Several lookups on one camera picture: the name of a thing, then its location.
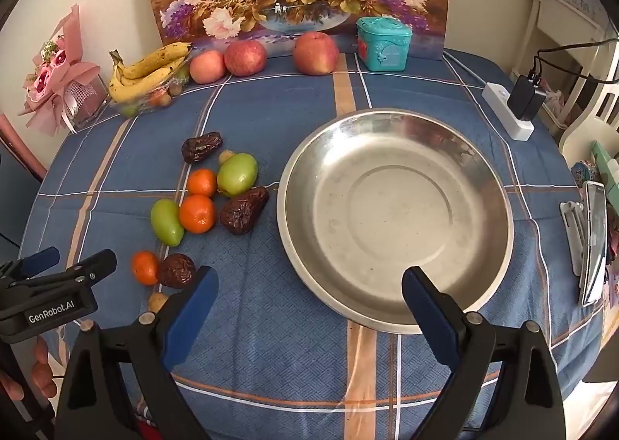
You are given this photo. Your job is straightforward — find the white power strip cable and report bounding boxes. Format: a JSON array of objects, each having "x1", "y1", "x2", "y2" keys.
[{"x1": 444, "y1": 50, "x2": 489, "y2": 90}]

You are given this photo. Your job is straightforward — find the bunch of yellow bananas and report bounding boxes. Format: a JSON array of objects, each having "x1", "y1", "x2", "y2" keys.
[{"x1": 107, "y1": 42, "x2": 193, "y2": 103}]

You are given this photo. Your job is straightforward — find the round stainless steel plate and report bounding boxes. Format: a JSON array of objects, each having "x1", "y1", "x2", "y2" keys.
[{"x1": 277, "y1": 108, "x2": 514, "y2": 335}]

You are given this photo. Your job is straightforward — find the round patterned tin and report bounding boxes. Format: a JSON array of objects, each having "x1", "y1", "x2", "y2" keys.
[{"x1": 571, "y1": 159, "x2": 603, "y2": 187}]

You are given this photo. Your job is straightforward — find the teal tin box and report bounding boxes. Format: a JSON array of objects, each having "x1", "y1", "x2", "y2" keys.
[{"x1": 356, "y1": 17, "x2": 413, "y2": 72}]

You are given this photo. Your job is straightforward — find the white phone stand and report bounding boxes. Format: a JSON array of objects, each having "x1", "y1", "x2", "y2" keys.
[{"x1": 559, "y1": 201, "x2": 587, "y2": 276}]

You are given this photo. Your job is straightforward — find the person's left hand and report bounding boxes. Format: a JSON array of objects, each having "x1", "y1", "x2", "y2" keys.
[{"x1": 0, "y1": 338, "x2": 60, "y2": 402}]

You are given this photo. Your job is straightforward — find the round green jujube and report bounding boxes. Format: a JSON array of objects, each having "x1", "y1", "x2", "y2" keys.
[{"x1": 217, "y1": 152, "x2": 259, "y2": 197}]

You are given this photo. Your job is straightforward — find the large red apple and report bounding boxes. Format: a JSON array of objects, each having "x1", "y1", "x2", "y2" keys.
[{"x1": 292, "y1": 32, "x2": 340, "y2": 76}]

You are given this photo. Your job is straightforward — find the small orange tangerine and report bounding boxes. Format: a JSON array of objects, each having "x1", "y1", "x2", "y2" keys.
[
  {"x1": 187, "y1": 168, "x2": 218, "y2": 198},
  {"x1": 132, "y1": 251, "x2": 160, "y2": 286},
  {"x1": 179, "y1": 194, "x2": 215, "y2": 234}
]

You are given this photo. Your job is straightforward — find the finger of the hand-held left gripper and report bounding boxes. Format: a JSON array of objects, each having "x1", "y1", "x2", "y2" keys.
[
  {"x1": 10, "y1": 249, "x2": 118, "y2": 287},
  {"x1": 0, "y1": 247, "x2": 61, "y2": 283}
]

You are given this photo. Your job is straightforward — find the white power strip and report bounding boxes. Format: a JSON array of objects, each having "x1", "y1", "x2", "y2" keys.
[{"x1": 482, "y1": 82, "x2": 535, "y2": 141}]

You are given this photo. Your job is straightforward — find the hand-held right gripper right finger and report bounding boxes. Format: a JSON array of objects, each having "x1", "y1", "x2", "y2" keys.
[{"x1": 401, "y1": 266, "x2": 566, "y2": 440}]

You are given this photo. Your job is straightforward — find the blue plaid tablecloth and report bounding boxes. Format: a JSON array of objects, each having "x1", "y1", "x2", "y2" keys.
[{"x1": 18, "y1": 49, "x2": 605, "y2": 440}]

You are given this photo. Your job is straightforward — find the white chair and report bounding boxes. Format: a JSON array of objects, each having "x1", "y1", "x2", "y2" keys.
[{"x1": 511, "y1": 0, "x2": 619, "y2": 165}]

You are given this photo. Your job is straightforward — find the dark red apple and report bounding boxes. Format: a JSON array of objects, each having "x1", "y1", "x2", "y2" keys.
[{"x1": 224, "y1": 39, "x2": 268, "y2": 77}]

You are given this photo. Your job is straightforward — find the clear fruit container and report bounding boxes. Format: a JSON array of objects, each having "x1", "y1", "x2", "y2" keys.
[{"x1": 110, "y1": 60, "x2": 193, "y2": 119}]

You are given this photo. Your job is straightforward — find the black charger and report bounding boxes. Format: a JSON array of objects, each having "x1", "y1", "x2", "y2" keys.
[{"x1": 508, "y1": 74, "x2": 547, "y2": 122}]

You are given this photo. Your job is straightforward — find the wrinkled red date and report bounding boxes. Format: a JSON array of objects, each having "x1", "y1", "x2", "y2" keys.
[
  {"x1": 181, "y1": 131, "x2": 223, "y2": 164},
  {"x1": 158, "y1": 253, "x2": 197, "y2": 289},
  {"x1": 219, "y1": 187, "x2": 270, "y2": 235}
]

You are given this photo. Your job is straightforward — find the elongated green jujube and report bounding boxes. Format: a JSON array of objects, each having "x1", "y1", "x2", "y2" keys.
[{"x1": 150, "y1": 199, "x2": 185, "y2": 248}]

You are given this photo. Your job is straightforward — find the black charger cable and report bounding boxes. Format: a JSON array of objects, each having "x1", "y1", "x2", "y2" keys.
[{"x1": 531, "y1": 38, "x2": 619, "y2": 84}]

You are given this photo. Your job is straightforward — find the smartphone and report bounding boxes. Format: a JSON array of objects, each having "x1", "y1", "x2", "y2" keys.
[{"x1": 579, "y1": 181, "x2": 608, "y2": 308}]

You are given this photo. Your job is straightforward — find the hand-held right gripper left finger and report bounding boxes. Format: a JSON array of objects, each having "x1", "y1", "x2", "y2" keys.
[{"x1": 54, "y1": 266, "x2": 221, "y2": 440}]

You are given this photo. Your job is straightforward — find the green box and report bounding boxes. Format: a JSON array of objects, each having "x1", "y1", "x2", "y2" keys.
[{"x1": 590, "y1": 140, "x2": 619, "y2": 201}]

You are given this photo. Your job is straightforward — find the pink flower bouquet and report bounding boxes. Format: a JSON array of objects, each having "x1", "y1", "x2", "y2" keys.
[{"x1": 18, "y1": 5, "x2": 109, "y2": 136}]

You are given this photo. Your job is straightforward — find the pale pink apple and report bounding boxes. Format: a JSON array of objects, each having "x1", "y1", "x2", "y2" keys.
[{"x1": 189, "y1": 50, "x2": 227, "y2": 84}]

